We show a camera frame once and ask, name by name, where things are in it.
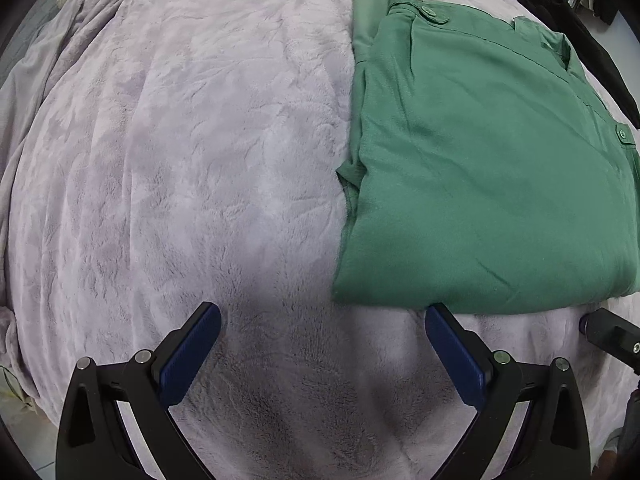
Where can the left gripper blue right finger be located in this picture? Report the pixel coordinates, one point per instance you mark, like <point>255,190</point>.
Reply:
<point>552,442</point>

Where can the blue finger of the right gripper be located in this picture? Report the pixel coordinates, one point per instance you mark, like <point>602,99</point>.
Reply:
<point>614,335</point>

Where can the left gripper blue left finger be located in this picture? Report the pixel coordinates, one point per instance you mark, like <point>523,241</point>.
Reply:
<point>93,442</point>

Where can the green work shirt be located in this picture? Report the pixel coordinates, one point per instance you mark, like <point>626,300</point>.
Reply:
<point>483,171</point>

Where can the lilac plush bed blanket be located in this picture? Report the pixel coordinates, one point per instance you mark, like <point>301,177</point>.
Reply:
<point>157,154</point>

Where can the black folded garment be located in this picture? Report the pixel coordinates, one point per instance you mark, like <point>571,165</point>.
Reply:
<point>559,16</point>

